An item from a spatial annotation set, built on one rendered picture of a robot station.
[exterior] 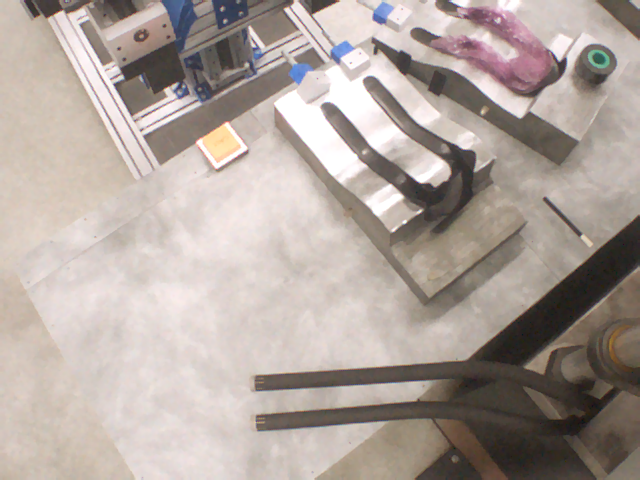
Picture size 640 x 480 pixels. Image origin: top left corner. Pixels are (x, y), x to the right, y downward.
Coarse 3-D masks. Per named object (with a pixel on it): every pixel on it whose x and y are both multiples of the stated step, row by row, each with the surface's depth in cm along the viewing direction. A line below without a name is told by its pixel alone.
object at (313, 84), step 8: (288, 56) 122; (296, 64) 119; (304, 64) 121; (296, 72) 119; (304, 72) 119; (312, 72) 118; (320, 72) 119; (296, 80) 120; (304, 80) 118; (312, 80) 117; (320, 80) 117; (328, 80) 119; (304, 88) 118; (312, 88) 117; (320, 88) 118; (328, 88) 120; (304, 96) 119; (312, 96) 119; (320, 96) 121
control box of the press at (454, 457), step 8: (456, 448) 180; (448, 456) 179; (456, 456) 178; (632, 456) 77; (440, 464) 178; (448, 464) 178; (456, 464) 178; (464, 464) 178; (624, 464) 77; (632, 464) 75; (424, 472) 177; (432, 472) 177; (440, 472) 177; (448, 472) 177; (456, 472) 177; (464, 472) 177; (472, 472) 177; (616, 472) 77; (624, 472) 75; (632, 472) 73
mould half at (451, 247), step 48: (288, 96) 120; (336, 96) 120; (336, 144) 117; (384, 144) 117; (480, 144) 112; (336, 192) 120; (384, 192) 109; (480, 192) 116; (384, 240) 111; (432, 240) 113; (480, 240) 113; (432, 288) 110
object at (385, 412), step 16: (256, 416) 105; (272, 416) 104; (288, 416) 104; (304, 416) 103; (320, 416) 103; (336, 416) 102; (352, 416) 102; (368, 416) 101; (384, 416) 101; (400, 416) 101
